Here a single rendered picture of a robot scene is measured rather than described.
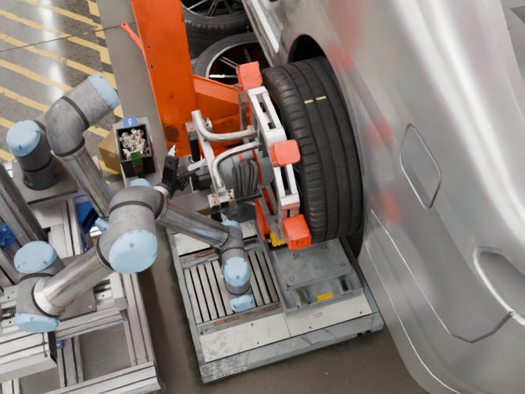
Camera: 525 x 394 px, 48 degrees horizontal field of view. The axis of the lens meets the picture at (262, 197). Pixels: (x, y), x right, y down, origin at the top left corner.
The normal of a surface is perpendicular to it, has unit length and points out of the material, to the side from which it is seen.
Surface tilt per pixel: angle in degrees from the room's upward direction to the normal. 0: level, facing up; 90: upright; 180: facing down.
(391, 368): 0
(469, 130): 47
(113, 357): 0
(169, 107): 90
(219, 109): 90
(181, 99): 90
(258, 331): 0
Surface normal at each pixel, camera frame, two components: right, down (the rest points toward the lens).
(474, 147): -0.70, -0.17
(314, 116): 0.07, -0.29
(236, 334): -0.02, -0.58
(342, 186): 0.24, 0.39
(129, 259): 0.27, 0.73
